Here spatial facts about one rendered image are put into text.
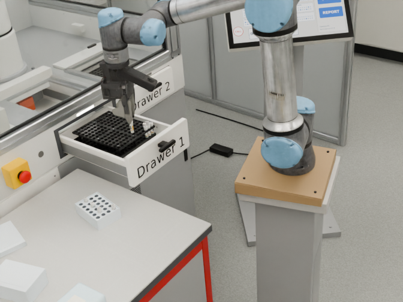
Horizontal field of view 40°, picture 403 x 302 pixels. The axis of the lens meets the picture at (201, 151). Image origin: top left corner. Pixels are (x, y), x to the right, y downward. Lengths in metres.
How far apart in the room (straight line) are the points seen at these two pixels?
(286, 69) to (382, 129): 2.25
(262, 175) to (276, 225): 0.20
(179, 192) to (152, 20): 1.16
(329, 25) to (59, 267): 1.46
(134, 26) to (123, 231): 0.60
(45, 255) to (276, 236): 0.76
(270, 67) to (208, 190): 1.69
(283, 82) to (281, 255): 0.70
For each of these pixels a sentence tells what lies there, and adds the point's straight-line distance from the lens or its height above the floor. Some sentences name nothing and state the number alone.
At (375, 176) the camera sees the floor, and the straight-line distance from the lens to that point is 3.21.
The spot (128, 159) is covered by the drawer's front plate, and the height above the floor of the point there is 0.93.
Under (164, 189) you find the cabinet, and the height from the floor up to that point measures 0.38.
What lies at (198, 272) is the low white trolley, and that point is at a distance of 1.71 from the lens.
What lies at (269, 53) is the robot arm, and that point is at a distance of 1.45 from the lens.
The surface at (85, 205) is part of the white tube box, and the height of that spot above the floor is 0.79.
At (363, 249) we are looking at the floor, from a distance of 2.73.
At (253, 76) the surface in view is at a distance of 3.63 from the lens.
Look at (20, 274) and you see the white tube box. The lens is 1.54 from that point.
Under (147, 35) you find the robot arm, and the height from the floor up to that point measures 1.28.
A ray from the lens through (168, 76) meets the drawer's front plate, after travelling 2.25.
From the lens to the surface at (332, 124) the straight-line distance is 3.44.
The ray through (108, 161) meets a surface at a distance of 1.78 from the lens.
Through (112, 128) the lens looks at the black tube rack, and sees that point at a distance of 1.90.
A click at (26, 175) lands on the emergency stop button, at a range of 1.78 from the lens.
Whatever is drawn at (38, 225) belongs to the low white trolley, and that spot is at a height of 0.76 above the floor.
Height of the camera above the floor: 1.81
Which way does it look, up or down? 32 degrees down
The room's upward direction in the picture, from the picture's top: 5 degrees counter-clockwise
